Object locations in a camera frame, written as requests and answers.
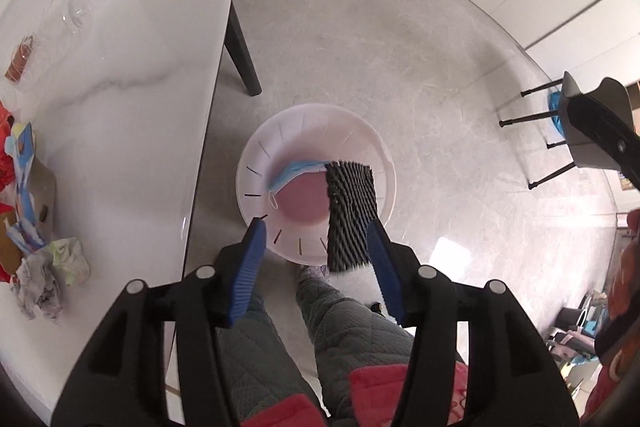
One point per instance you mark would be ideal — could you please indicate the black table leg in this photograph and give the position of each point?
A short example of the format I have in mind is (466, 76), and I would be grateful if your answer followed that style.
(237, 48)

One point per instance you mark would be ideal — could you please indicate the grey quilted trousers legs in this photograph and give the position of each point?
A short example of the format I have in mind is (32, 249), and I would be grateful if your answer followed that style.
(362, 361)

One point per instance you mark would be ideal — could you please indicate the blue white snack bag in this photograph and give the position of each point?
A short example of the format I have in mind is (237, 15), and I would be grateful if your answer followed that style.
(34, 192)

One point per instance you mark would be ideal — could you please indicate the grey chair black legs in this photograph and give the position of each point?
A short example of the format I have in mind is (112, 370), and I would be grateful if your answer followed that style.
(598, 127)

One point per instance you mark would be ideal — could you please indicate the green white wrapper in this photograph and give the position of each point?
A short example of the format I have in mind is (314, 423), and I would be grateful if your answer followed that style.
(70, 261)

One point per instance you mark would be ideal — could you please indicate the white trash bin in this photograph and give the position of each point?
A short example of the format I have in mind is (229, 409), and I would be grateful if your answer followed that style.
(308, 132)

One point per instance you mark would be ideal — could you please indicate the white paper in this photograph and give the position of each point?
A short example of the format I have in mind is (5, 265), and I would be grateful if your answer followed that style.
(34, 285)

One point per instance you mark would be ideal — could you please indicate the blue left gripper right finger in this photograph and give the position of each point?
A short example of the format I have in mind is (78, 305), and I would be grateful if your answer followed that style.
(382, 258)

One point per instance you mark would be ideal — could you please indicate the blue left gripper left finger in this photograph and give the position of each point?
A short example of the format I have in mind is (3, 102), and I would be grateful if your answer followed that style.
(246, 260)

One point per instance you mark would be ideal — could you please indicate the clear plastic bottle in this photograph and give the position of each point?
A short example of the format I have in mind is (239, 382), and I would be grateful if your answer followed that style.
(38, 53)

